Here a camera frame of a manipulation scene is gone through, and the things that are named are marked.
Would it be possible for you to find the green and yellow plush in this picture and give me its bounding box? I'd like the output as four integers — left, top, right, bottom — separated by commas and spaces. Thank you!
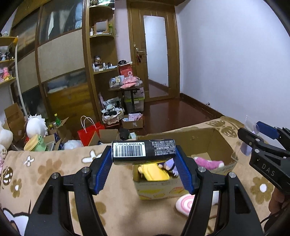
24, 134, 47, 151

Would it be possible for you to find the pink swirl lollipop plush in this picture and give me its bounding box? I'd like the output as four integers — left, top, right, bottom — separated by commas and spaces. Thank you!
175, 193, 197, 217

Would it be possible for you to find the wicker basket with lace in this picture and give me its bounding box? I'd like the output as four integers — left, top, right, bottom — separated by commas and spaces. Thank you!
101, 107, 125, 125

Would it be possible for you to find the red box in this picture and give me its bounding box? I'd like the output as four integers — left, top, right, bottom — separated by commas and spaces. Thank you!
119, 64, 133, 78

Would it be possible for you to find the white curved pole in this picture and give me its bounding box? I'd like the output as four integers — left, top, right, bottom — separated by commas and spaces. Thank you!
15, 37, 30, 116

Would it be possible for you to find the wooden corner shelf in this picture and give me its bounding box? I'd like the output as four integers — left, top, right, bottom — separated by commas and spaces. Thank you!
85, 5, 127, 123

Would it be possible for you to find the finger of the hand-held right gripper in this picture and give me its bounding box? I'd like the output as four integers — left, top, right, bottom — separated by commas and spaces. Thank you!
237, 128, 265, 156
256, 121, 290, 142

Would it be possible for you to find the red gift bag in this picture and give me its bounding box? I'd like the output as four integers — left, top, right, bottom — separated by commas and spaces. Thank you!
77, 116, 106, 147

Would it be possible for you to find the wooden door with glass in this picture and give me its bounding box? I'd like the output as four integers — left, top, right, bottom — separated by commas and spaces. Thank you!
127, 6, 180, 102

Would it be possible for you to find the cardboard box with bottles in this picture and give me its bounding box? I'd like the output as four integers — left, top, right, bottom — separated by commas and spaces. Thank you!
46, 117, 73, 150

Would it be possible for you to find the clear plastic bag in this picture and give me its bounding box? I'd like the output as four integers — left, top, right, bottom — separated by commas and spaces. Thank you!
231, 115, 261, 161

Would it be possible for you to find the open brown cardboard box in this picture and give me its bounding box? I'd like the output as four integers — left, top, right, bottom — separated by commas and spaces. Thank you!
4, 103, 28, 142

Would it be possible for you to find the printed cardboard box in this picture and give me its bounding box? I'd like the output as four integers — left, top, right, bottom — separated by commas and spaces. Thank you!
132, 127, 238, 200

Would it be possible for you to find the clear plastic storage bin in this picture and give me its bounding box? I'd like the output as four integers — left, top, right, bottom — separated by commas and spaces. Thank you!
124, 87, 145, 113

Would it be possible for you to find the wooden wardrobe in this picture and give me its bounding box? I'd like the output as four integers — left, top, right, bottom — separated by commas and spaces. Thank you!
10, 0, 100, 137

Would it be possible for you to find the purple-haired plush doll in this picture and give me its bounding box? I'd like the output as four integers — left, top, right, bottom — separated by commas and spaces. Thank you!
158, 158, 179, 177

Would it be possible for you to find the empty cardboard box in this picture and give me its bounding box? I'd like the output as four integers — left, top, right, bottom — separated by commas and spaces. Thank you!
88, 129, 120, 146

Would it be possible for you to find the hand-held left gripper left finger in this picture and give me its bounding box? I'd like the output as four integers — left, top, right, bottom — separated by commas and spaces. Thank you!
24, 145, 113, 236

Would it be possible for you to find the beige floral blanket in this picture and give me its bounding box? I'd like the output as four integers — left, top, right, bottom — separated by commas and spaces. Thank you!
0, 116, 281, 236

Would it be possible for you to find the person's right hand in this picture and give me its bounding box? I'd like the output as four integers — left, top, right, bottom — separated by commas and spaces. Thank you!
269, 188, 286, 214

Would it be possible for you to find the small cardboard box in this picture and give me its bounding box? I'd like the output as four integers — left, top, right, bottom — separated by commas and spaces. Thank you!
122, 113, 144, 129

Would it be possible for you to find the black white striped cloth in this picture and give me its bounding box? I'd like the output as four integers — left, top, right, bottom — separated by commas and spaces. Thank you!
103, 100, 123, 111

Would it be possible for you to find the pink cloth bundle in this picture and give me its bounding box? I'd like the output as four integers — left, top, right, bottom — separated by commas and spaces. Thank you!
119, 76, 141, 89

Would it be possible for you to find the black cable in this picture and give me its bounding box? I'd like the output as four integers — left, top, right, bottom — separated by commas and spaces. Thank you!
260, 210, 283, 225

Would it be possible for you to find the yellow plush toy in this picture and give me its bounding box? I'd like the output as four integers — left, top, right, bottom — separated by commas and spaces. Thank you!
138, 162, 170, 182

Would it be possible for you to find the small wooden table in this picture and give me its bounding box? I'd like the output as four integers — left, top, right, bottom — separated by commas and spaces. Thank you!
108, 85, 145, 113

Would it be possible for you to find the wooden wall shelf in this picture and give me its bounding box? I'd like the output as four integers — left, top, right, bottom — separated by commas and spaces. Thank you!
0, 36, 18, 85

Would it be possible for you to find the pink figure plush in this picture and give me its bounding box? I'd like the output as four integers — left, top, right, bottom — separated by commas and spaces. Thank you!
1, 68, 12, 81

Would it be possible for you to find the black bag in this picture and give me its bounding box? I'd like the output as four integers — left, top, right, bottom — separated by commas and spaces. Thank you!
119, 128, 131, 141

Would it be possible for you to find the white spiky-haired plush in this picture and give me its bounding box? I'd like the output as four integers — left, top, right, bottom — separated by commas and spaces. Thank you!
26, 114, 48, 139

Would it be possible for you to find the pink plush toy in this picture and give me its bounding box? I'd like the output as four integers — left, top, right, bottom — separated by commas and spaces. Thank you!
192, 156, 225, 170

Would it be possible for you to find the white cat plush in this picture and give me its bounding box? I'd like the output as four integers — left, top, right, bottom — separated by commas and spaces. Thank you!
0, 121, 13, 146

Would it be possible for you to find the white plastic bag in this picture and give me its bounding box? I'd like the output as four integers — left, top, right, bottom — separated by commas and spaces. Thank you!
63, 139, 83, 150

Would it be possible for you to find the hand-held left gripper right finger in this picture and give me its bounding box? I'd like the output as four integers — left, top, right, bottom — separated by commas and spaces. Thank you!
173, 145, 264, 236

